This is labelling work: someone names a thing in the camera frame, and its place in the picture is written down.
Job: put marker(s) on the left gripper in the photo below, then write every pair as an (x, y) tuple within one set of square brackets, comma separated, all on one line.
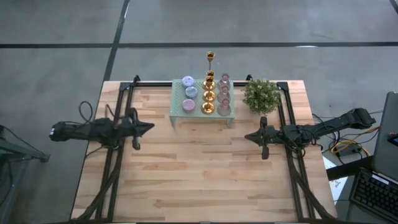
[(131, 128)]

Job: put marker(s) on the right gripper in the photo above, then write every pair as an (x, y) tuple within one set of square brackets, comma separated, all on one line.
[(273, 136)]

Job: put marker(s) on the pink ribbed glass candle holder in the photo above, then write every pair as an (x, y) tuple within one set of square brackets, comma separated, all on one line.
[(224, 81), (224, 96), (224, 109)]

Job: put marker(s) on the pink round candle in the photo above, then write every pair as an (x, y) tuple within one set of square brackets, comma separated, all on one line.
[(188, 106)]

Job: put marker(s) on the short brass candlestick holder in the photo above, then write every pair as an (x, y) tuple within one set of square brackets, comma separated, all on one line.
[(209, 96)]

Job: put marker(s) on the medium brass candlestick holder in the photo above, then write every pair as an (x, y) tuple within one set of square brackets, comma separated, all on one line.
[(210, 56)]

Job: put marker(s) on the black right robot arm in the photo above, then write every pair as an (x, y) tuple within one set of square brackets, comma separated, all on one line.
[(326, 127)]

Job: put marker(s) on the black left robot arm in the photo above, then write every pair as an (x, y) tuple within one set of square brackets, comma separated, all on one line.
[(91, 130)]

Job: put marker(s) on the potted artificial green plant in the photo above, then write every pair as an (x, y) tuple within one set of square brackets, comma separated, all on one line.
[(261, 96)]

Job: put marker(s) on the green perforated metal shelf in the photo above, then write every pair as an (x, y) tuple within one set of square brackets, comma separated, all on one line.
[(175, 99)]

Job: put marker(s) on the black power box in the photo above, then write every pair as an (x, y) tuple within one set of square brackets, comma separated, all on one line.
[(349, 151)]

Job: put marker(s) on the white paper sheet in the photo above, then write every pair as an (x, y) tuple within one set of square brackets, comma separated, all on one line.
[(337, 186)]

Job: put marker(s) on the grey metal stand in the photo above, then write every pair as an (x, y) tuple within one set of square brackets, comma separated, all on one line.
[(25, 152)]

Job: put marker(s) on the black keyboard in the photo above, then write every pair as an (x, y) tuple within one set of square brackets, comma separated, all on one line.
[(373, 193)]

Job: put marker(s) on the grey laptop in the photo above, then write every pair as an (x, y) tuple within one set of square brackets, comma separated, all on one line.
[(385, 149)]

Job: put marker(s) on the black phone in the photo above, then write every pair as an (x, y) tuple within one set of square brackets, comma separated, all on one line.
[(394, 139)]

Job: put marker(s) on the black aluminium table frame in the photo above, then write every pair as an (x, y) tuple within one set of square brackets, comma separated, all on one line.
[(152, 84)]

